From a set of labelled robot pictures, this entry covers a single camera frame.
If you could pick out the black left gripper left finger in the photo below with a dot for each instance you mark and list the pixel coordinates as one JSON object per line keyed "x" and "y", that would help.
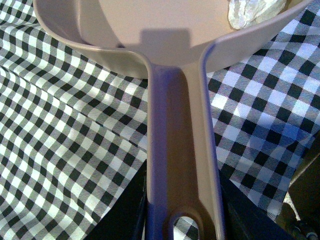
{"x": 125, "y": 220}

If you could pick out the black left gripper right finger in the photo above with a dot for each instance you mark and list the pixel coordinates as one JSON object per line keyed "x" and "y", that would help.
{"x": 243, "y": 219}

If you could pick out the black white checkered tablecloth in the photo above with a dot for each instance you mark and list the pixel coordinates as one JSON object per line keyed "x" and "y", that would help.
{"x": 73, "y": 135}

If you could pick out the beige plastic dustpan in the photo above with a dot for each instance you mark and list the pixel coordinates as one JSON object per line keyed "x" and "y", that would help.
{"x": 172, "y": 44}

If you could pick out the crumpled white paper trash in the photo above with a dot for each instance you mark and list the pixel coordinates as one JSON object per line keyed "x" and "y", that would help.
{"x": 246, "y": 13}

